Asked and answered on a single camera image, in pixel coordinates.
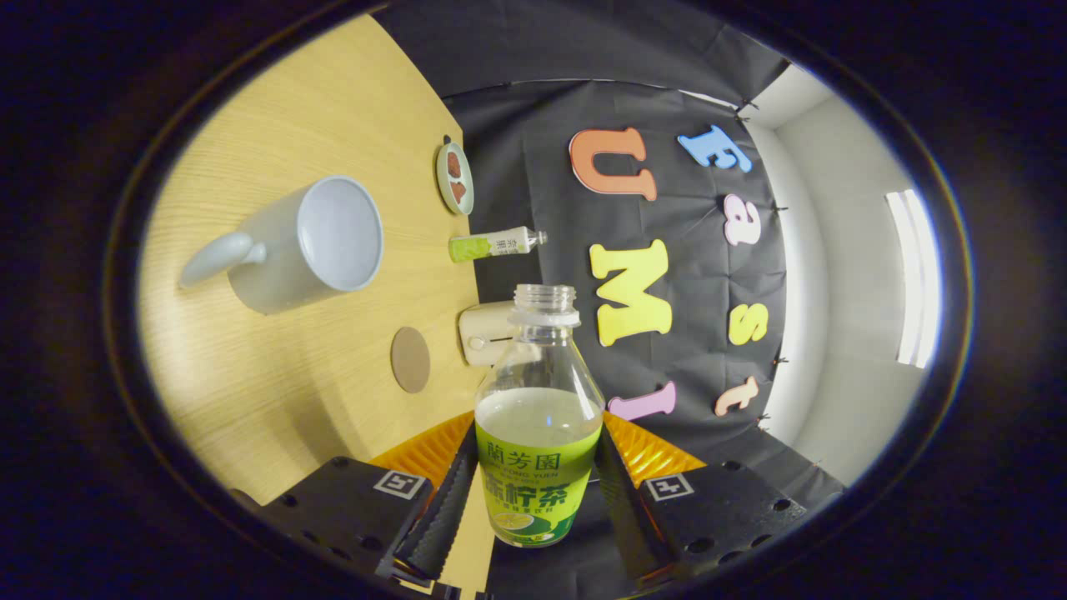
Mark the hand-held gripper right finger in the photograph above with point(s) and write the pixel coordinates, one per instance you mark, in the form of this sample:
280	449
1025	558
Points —
621	508

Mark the wooden table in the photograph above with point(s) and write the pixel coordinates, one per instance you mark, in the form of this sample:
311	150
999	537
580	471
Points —
275	392

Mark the brown meat piece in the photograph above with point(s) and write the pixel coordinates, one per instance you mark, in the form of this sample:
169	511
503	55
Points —
458	192
454	162

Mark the white toaster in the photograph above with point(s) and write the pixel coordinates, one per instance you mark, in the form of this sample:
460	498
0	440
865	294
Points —
479	333

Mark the clear juice bottle green label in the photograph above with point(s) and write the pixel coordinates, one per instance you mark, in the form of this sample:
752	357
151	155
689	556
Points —
538	483

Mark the slim white green bottle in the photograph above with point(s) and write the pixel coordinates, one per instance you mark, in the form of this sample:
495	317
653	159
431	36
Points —
492	245

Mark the round brown coaster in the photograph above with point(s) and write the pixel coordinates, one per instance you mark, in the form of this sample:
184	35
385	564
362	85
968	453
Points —
411	360

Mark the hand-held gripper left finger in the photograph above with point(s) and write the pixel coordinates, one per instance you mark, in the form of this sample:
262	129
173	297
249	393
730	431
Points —
438	525

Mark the ceiling light panel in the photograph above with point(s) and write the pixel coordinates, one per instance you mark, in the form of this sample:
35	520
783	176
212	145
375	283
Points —
915	279

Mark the grey round plate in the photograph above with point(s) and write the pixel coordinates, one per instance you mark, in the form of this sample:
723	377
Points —
442	179

